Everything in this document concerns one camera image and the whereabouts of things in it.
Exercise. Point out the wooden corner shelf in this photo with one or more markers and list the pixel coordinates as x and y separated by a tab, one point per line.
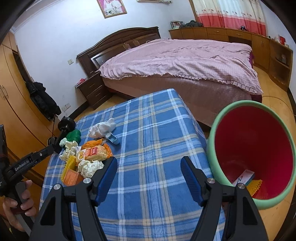
280	64

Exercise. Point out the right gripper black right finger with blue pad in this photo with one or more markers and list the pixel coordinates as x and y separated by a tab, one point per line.
243	221

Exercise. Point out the large white paper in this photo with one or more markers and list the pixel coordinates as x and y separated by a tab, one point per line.
88	168

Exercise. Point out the white cloth sock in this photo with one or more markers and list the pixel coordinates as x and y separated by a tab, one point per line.
100	130

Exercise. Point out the white paper ball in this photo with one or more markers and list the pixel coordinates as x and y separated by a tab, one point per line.
70	149

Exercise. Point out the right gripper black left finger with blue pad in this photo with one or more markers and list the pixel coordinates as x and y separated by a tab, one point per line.
54	221

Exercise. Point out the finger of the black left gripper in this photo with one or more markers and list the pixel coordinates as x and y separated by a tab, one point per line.
28	162

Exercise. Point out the floral red white curtain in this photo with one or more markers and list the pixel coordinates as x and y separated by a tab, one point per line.
230	14

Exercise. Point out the yellow foam fruit net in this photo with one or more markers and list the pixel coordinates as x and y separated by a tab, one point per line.
253	186

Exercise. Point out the pink bed quilt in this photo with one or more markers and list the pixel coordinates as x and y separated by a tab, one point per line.
221	62

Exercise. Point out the wall air conditioner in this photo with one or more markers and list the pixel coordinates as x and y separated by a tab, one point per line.
154	1

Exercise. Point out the brown bed base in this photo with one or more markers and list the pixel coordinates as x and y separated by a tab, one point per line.
204	98

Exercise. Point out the teal white box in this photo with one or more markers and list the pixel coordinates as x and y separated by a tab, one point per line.
245	178

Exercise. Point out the orange wooden wardrobe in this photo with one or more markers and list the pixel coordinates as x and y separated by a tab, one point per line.
26	129

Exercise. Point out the dark wooden nightstand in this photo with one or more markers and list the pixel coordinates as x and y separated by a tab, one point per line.
94	90

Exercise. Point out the blue plaid table cloth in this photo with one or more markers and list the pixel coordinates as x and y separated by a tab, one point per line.
149	198

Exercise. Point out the red bin green rim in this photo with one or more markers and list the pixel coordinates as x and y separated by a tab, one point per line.
247	135

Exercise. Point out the black jacket hanging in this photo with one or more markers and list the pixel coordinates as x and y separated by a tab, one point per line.
45	104

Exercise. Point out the green plush toy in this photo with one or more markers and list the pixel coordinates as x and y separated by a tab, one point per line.
75	135

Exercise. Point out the light blue plastic scoop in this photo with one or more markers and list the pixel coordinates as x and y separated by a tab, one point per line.
112	138

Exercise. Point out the orange paper packet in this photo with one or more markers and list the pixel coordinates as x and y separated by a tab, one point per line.
72	178

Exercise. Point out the orange snack bag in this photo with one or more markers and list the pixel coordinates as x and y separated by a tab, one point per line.
91	151

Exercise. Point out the framed wedding photo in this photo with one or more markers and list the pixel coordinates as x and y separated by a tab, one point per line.
111	8

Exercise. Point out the dark wooden headboard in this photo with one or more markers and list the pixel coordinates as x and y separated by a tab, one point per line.
114	44

